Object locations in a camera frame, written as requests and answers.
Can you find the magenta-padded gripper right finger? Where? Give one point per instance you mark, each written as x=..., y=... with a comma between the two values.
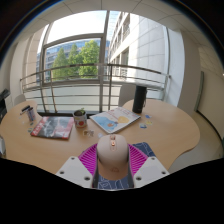
x=151, y=170

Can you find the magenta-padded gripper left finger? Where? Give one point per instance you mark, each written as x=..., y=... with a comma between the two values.
x=71, y=170

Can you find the pale pink computer mouse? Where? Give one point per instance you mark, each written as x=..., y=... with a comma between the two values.
x=112, y=156

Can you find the blue patterned mouse pad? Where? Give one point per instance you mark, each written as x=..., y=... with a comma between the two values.
x=145, y=148

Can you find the blue sticker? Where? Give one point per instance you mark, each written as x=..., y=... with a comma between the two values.
x=147, y=116
x=143, y=126

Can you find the red magazine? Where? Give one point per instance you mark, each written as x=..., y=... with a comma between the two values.
x=52, y=127

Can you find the yellow sticker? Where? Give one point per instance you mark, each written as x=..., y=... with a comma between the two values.
x=148, y=122

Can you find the small can with plant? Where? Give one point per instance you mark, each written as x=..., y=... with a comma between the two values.
x=80, y=120

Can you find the light blue illustrated magazine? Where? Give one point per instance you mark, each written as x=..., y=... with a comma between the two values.
x=115, y=120

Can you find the black cylindrical speaker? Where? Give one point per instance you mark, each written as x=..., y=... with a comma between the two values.
x=139, y=99

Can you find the white chair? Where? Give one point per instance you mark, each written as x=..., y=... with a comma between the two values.
x=19, y=99
x=126, y=95

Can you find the metal balcony railing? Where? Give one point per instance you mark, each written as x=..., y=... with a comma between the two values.
x=83, y=65

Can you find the green tree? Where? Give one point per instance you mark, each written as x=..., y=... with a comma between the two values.
x=83, y=56

